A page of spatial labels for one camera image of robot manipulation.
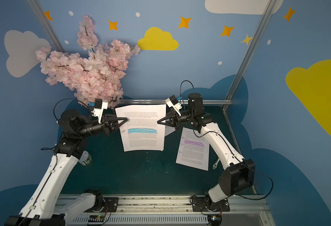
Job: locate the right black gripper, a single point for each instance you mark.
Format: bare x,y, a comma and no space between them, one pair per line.
176,120

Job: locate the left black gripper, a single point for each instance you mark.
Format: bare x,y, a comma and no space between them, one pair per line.
106,125

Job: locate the document with blue highlight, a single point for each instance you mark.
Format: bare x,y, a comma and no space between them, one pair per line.
142,131

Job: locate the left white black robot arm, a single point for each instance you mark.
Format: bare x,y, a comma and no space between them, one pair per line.
40,209

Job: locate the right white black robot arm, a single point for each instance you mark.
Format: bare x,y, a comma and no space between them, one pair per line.
238,172

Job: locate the document with pink highlight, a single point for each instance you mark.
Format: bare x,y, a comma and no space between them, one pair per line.
169,131

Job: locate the document with purple highlight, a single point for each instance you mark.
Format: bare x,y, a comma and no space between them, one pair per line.
193,150

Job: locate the small glass jar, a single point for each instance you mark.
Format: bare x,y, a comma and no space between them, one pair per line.
85,159

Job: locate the pink cherry blossom tree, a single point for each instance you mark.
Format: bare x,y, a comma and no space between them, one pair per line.
97,76

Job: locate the left electronics board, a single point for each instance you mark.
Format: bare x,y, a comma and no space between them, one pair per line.
96,220

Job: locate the electronics board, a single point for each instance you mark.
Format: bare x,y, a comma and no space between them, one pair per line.
96,220
214,220

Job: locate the right electronics board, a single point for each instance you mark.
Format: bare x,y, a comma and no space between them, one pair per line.
214,220

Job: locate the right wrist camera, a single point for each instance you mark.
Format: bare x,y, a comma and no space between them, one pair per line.
173,103

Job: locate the back aluminium frame bar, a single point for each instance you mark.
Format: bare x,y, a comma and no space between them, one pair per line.
162,101

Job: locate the right aluminium frame post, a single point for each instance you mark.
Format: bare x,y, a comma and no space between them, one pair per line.
262,25

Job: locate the aluminium frame post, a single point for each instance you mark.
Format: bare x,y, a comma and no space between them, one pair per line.
45,23
262,25

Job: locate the white handled tool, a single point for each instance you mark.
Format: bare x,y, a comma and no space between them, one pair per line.
215,165

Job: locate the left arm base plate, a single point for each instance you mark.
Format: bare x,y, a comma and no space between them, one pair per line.
109,204

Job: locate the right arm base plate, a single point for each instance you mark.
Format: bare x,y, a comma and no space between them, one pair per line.
204,203

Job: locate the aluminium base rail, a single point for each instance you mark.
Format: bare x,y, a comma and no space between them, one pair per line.
174,209

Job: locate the left aluminium frame post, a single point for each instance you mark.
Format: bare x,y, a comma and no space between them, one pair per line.
45,23

